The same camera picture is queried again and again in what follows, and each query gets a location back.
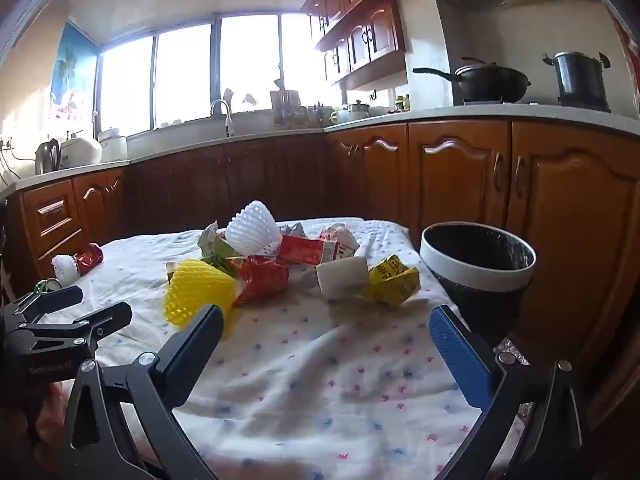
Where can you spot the silver foil sheet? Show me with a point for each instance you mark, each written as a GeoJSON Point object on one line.
{"type": "Point", "coordinates": [512, 352]}

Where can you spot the kitchen window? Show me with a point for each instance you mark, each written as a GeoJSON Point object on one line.
{"type": "Point", "coordinates": [185, 75]}

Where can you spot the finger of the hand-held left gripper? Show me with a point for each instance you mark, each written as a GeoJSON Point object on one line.
{"type": "Point", "coordinates": [50, 302]}
{"type": "Point", "coordinates": [100, 322]}

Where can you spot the yellow crumpled carton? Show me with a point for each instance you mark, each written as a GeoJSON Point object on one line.
{"type": "Point", "coordinates": [395, 280]}

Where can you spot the white and red crumpled wrapper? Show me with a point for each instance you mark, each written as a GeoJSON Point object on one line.
{"type": "Point", "coordinates": [342, 240]}

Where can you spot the small silver crumpled wrapper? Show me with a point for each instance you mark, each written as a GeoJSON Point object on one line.
{"type": "Point", "coordinates": [297, 231]}

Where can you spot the dark stockpot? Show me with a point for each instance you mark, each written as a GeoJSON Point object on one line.
{"type": "Point", "coordinates": [580, 82]}

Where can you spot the small green item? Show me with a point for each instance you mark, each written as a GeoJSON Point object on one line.
{"type": "Point", "coordinates": [47, 286]}

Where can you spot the large white foam fruit net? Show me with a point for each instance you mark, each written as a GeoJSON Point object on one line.
{"type": "Point", "coordinates": [252, 232]}

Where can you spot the small white foam fruit net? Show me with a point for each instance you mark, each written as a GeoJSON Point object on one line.
{"type": "Point", "coordinates": [65, 267]}

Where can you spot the black bin with white rim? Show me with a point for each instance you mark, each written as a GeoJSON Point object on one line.
{"type": "Point", "coordinates": [475, 280]}

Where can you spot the white ceramic cooker pot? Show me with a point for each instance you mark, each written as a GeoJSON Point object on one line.
{"type": "Point", "coordinates": [114, 146]}

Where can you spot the wooden base cabinets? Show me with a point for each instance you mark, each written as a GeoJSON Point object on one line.
{"type": "Point", "coordinates": [450, 175]}

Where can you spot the chrome faucet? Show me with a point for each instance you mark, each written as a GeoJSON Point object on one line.
{"type": "Point", "coordinates": [227, 125]}

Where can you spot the white floral tablecloth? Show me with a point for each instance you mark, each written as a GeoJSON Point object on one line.
{"type": "Point", "coordinates": [310, 360]}

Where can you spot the black wok with lid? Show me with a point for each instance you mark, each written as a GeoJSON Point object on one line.
{"type": "Point", "coordinates": [490, 82]}

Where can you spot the utensil rack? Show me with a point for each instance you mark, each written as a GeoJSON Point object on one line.
{"type": "Point", "coordinates": [285, 107]}

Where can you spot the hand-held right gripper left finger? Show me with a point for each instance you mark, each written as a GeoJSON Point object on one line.
{"type": "Point", "coordinates": [195, 350]}

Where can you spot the wall socket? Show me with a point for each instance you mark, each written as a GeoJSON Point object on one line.
{"type": "Point", "coordinates": [7, 143]}

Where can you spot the white tissue block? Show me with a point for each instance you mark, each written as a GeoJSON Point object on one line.
{"type": "Point", "coordinates": [342, 277]}

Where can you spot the small red wrapper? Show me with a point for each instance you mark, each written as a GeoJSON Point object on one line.
{"type": "Point", "coordinates": [90, 258]}

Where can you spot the blue wall poster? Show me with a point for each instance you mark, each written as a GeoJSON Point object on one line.
{"type": "Point", "coordinates": [72, 75]}

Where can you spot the white rice cooker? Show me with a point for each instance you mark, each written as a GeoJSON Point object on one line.
{"type": "Point", "coordinates": [80, 150]}

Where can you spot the wooden wall cabinets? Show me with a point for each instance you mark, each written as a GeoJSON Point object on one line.
{"type": "Point", "coordinates": [360, 35]}

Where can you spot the steel electric kettle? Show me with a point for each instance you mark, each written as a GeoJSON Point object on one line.
{"type": "Point", "coordinates": [46, 157]}

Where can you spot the condiment jars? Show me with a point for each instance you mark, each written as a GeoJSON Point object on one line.
{"type": "Point", "coordinates": [401, 104]}

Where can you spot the white pot with lid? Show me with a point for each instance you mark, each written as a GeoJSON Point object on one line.
{"type": "Point", "coordinates": [357, 111]}

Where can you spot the green mug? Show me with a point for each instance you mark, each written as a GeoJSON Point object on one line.
{"type": "Point", "coordinates": [335, 117]}

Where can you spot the yellow foam fruit net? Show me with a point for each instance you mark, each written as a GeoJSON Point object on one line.
{"type": "Point", "coordinates": [197, 290]}

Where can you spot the red crinkled snack bag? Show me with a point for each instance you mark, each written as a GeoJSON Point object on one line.
{"type": "Point", "coordinates": [265, 280]}

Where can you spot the flat red packet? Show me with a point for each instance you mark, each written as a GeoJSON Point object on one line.
{"type": "Point", "coordinates": [305, 250]}

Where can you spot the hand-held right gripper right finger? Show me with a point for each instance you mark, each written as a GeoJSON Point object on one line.
{"type": "Point", "coordinates": [460, 355]}

